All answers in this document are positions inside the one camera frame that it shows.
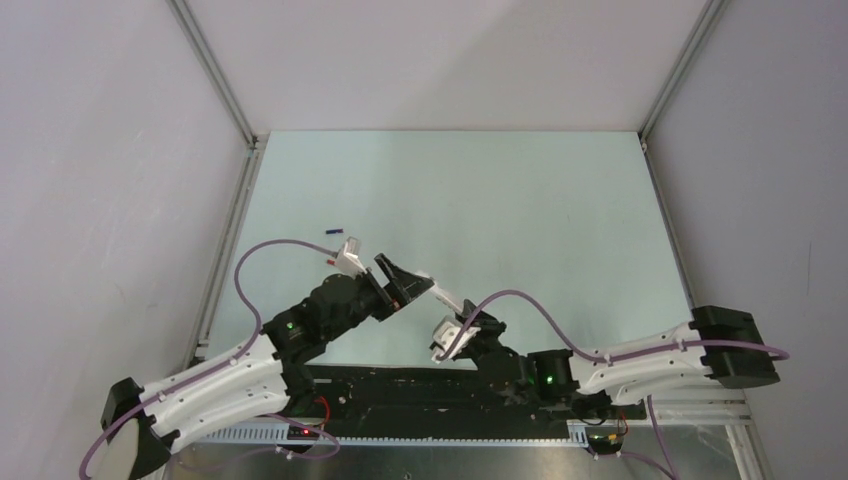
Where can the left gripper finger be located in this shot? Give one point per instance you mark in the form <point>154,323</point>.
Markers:
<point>397,276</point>
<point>404,292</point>

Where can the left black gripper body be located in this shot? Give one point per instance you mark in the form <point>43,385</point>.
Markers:
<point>375,299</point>

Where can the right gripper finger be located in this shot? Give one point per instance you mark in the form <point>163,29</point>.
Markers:
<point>487,323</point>
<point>468,311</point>

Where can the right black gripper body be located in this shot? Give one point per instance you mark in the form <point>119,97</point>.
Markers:
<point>485,345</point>

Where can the white remote control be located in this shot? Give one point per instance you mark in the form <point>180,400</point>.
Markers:
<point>453,302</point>

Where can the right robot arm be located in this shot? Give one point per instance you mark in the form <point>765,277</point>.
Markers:
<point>716,346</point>

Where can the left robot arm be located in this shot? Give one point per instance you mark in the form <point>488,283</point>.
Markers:
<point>263,374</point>

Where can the right controller board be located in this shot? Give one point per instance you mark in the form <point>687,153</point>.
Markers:
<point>604,444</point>

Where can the controller board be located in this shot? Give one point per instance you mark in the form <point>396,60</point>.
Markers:
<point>604,444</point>
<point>309,433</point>

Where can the left controller board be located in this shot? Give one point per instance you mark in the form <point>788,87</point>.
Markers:
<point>309,433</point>

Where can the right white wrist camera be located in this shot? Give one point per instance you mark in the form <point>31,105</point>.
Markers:
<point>447,341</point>

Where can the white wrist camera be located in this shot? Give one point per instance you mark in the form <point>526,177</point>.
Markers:
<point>347,258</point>
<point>447,341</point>

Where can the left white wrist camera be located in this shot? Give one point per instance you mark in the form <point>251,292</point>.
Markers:
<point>347,258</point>

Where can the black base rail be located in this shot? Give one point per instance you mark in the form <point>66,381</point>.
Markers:
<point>360,401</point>

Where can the grey slotted cable duct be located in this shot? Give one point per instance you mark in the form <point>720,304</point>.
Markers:
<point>576,438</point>

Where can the left aluminium frame profile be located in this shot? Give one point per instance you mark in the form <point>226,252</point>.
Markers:
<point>208,133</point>

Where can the aluminium frame profile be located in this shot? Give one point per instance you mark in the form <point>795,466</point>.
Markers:
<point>208,133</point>
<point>715,148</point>

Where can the right aluminium frame profile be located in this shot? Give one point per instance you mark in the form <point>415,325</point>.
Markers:
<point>715,148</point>

